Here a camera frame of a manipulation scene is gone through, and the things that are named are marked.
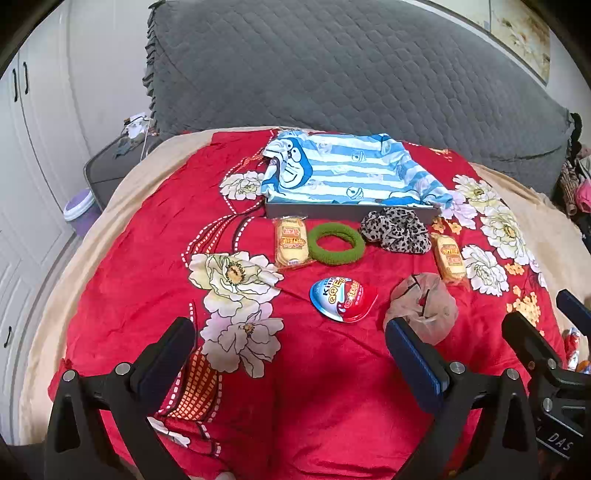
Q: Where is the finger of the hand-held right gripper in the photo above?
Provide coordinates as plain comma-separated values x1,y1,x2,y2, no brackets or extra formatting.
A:
556,289,591,329
502,312,591,386

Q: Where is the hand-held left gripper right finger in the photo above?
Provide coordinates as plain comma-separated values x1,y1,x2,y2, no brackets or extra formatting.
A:
385,318,541,480

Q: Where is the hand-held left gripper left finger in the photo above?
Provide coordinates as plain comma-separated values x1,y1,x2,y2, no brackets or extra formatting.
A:
44,316,197,480

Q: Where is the beige mesh scrunchie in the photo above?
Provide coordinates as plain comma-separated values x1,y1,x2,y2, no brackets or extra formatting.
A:
383,272,459,346

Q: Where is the chocolate egg packet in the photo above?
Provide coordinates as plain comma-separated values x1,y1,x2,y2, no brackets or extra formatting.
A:
309,276,379,323
563,327,591,374

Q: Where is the yellow cake packet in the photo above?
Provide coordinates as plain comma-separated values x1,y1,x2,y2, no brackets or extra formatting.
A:
431,232,468,285
274,215,315,271

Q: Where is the leopard print scrunchie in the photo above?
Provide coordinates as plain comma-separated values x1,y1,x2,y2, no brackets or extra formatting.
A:
360,208,432,256

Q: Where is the green fuzzy hair ring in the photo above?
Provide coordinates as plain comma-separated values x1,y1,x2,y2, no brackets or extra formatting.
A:
307,222,366,267

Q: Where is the grey storage box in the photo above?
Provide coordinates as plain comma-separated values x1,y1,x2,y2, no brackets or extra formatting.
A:
264,196,441,223

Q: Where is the red floral bedsheet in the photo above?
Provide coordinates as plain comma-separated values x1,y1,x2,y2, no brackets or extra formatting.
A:
48,129,573,480

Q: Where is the pile of clothes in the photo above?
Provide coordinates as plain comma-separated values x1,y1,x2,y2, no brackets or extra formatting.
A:
558,113,591,217

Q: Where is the purple trash bin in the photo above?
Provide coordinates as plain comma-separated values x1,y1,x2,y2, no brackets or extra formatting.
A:
63,188,102,238

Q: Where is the grey nightstand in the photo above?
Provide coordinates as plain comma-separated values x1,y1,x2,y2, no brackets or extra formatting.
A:
83,134,162,208

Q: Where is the blue striped cartoon cloth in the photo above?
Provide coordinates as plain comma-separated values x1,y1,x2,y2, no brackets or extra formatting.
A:
260,129,454,208

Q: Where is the white wardrobe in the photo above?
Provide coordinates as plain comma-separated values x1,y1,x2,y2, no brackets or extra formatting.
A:
0,0,93,444

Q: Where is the grey quilted headboard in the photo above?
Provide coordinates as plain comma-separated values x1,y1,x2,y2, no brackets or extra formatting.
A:
142,0,575,197

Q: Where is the white charger with cable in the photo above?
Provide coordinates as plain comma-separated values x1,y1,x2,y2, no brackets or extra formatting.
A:
122,113,160,155

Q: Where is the floral wall picture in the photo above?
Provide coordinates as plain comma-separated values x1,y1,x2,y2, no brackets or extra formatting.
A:
480,0,552,86

